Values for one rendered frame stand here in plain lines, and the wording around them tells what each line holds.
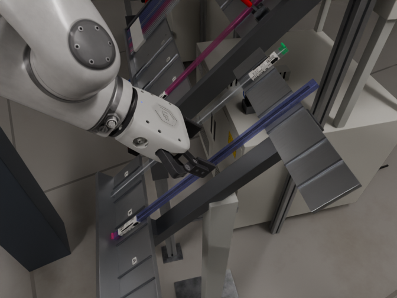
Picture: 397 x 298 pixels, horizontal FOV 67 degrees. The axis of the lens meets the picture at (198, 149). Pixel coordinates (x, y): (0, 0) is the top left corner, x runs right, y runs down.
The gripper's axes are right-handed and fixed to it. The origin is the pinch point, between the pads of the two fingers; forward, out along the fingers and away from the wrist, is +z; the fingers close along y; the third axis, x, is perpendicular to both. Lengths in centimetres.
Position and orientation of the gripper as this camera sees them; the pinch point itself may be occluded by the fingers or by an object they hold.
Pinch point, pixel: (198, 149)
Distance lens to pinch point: 51.1
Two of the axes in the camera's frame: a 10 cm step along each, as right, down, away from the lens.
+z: 7.1, 3.4, 6.2
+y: -2.3, -7.2, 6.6
